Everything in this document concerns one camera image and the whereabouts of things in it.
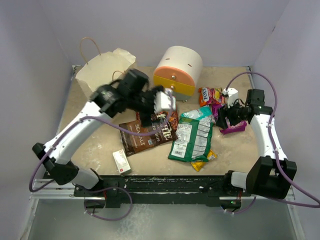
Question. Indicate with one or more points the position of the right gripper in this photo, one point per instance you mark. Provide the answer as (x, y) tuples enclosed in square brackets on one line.
[(224, 112)]

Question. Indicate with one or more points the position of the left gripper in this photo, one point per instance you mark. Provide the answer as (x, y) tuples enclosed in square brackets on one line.
[(146, 118)]

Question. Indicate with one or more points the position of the yellow snack packet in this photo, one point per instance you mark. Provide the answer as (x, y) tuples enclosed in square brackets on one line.
[(198, 165)]

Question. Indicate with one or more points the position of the white paper bag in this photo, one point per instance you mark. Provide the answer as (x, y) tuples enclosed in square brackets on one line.
[(103, 68)]

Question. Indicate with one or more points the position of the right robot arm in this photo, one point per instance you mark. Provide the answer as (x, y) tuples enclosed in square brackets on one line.
[(272, 174)]

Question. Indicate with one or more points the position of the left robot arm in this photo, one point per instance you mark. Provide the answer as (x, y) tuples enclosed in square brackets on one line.
[(103, 105)]

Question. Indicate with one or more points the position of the purple snack bag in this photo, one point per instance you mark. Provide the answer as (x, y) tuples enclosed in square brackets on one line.
[(240, 127)]

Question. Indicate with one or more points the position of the red chips bag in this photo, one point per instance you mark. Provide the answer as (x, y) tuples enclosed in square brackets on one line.
[(173, 120)]

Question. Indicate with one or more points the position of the teal snack bag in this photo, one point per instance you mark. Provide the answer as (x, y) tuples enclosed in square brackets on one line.
[(198, 114)]

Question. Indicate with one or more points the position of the brown Kettle chips bag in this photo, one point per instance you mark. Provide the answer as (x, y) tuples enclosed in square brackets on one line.
[(133, 144)]

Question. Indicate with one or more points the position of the orange Fox's candy bag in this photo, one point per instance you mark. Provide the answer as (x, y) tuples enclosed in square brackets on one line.
[(210, 96)]

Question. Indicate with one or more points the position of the green snack bag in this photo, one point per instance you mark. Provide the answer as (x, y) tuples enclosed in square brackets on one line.
[(193, 140)]

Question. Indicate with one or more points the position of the pastel mini drawer cabinet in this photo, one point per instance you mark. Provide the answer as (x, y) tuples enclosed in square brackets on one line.
[(179, 70)]

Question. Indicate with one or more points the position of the small white box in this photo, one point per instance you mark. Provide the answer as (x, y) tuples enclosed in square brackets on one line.
[(121, 162)]

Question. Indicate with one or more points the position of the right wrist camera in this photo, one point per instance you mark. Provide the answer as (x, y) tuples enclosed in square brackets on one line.
[(232, 95)]

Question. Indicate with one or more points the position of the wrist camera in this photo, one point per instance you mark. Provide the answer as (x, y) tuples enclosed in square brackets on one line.
[(232, 95), (164, 101)]

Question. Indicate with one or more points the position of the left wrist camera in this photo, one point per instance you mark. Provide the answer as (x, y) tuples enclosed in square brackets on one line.
[(164, 101)]

